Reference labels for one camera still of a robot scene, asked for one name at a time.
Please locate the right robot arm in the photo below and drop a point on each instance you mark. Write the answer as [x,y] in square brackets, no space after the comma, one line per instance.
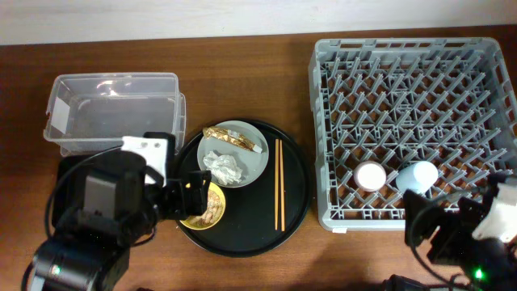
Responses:
[499,275]

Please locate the wooden chopstick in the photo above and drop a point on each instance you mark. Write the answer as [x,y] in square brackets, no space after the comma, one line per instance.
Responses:
[276,186]
[282,191]

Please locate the pink plastic cup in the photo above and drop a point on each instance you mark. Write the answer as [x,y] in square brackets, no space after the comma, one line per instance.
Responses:
[370,176]

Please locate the blue plastic cup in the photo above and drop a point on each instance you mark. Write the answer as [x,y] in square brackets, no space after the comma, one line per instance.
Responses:
[417,177]

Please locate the yellow bowl with food scraps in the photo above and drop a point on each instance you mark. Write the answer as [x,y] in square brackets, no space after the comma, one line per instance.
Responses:
[215,211]

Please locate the black rectangular tray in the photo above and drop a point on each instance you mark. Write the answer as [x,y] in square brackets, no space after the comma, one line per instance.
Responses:
[66,169]

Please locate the gold foil snack wrapper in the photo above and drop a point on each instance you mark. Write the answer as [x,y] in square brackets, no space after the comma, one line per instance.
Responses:
[232,137]

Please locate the right wooden chopstick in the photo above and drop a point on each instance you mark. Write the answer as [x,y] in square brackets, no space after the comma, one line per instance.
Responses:
[282,191]

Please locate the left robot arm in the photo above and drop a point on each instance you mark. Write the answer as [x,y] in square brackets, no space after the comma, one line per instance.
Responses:
[100,209]

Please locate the clear plastic storage bin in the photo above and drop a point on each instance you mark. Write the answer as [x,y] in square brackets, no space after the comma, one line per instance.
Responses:
[92,112]

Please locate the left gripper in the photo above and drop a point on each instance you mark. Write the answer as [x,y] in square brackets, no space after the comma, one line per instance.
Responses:
[185,206]

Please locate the crumpled white tissue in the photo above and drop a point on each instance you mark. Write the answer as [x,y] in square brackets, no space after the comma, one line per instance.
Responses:
[223,167]

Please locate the grey plastic dishwasher rack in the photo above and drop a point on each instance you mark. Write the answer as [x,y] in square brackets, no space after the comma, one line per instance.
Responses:
[448,101]

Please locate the grey round plate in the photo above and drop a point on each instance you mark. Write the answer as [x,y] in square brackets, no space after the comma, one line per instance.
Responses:
[251,163]

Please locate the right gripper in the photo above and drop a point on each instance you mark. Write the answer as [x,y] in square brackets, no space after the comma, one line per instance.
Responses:
[454,225]

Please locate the left wooden chopstick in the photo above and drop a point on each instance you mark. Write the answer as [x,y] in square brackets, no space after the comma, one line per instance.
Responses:
[276,186]

